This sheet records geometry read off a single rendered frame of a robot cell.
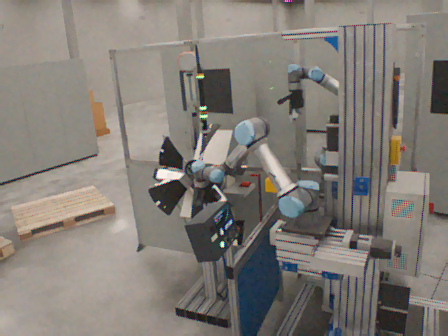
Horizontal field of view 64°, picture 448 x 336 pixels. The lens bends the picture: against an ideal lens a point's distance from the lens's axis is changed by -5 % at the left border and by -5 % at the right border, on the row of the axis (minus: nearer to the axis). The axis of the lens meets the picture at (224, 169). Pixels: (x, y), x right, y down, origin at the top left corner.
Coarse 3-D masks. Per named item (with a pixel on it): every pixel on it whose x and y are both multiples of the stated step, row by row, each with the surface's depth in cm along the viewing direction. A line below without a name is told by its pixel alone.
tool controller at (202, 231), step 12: (216, 204) 182; (228, 204) 183; (204, 216) 170; (216, 216) 171; (228, 216) 180; (192, 228) 165; (204, 228) 162; (216, 228) 169; (228, 228) 178; (192, 240) 167; (204, 240) 164; (216, 240) 167; (204, 252) 167; (216, 252) 165
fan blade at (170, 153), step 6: (168, 138) 266; (162, 144) 270; (168, 144) 266; (168, 150) 266; (174, 150) 262; (162, 156) 271; (168, 156) 267; (174, 156) 263; (180, 156) 259; (162, 162) 273; (168, 162) 269; (174, 162) 266; (180, 162) 261; (180, 168) 264
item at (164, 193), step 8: (160, 184) 254; (168, 184) 254; (176, 184) 254; (152, 192) 255; (160, 192) 254; (168, 192) 254; (176, 192) 255; (184, 192) 256; (160, 200) 255; (168, 200) 255; (176, 200) 256; (160, 208) 255; (168, 208) 255
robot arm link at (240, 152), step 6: (264, 120) 193; (270, 126) 197; (234, 150) 214; (240, 150) 210; (246, 150) 209; (234, 156) 214; (240, 156) 213; (228, 162) 218; (234, 162) 216; (228, 168) 220; (234, 168) 222; (228, 174) 225
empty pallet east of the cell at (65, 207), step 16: (80, 192) 545; (96, 192) 537; (16, 208) 500; (32, 208) 496; (48, 208) 491; (64, 208) 488; (80, 208) 484; (96, 208) 479; (112, 208) 488; (16, 224) 452; (32, 224) 445; (48, 224) 446; (64, 224) 457; (80, 224) 468
